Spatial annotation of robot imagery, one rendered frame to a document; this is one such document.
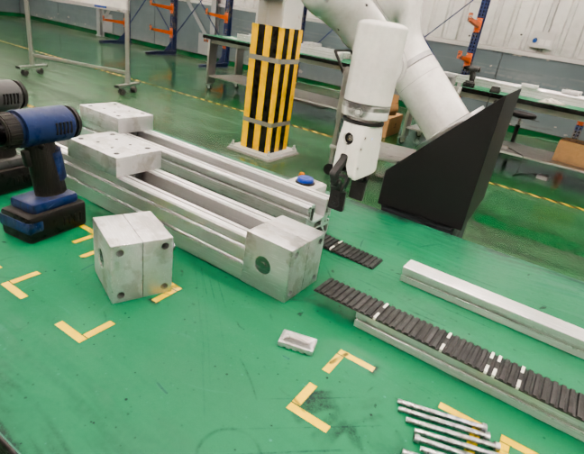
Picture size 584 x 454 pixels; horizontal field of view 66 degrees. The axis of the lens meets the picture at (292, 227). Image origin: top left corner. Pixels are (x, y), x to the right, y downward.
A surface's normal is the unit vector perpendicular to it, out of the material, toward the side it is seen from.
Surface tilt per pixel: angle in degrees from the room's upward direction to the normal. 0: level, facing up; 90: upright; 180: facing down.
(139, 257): 90
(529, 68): 90
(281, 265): 90
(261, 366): 0
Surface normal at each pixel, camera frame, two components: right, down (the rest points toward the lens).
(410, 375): 0.14, -0.90
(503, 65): -0.55, 0.28
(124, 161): 0.82, 0.34
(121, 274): 0.56, 0.42
